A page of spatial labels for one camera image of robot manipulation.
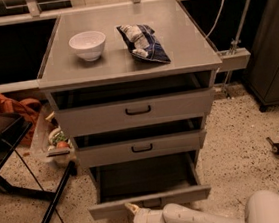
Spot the grey middle drawer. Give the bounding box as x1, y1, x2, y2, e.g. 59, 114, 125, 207
74, 117, 206, 167

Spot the white hanging cable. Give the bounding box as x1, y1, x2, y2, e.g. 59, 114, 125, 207
200, 0, 232, 41

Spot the black side table stand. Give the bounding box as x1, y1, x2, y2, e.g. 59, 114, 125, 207
0, 112, 77, 223

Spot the dark grey cabinet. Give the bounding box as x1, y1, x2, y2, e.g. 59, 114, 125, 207
243, 0, 279, 112

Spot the blue white chip bag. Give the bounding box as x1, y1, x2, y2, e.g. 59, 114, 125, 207
117, 24, 171, 64

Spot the grey drawer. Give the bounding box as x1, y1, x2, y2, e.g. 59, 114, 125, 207
52, 72, 213, 137
74, 117, 206, 167
88, 152, 211, 220

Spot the orange brown bag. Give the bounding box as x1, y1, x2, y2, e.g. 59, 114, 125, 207
0, 94, 42, 146

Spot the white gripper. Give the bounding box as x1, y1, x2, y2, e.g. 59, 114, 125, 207
111, 198, 166, 223

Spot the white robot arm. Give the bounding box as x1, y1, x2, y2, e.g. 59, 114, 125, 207
125, 190, 279, 223

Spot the grey top drawer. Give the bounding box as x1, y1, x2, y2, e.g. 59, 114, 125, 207
52, 72, 213, 137

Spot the white ceramic bowl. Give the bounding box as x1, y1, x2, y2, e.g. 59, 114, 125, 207
68, 30, 106, 62

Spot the clear plastic bin with food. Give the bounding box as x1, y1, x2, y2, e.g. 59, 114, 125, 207
30, 103, 76, 167

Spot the grey bottom drawer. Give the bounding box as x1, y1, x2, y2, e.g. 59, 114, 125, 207
88, 152, 211, 220

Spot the metal pole stand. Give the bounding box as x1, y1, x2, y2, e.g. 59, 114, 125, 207
221, 0, 251, 99

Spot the grey drawer cabinet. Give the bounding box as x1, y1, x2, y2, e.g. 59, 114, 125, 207
29, 0, 235, 182

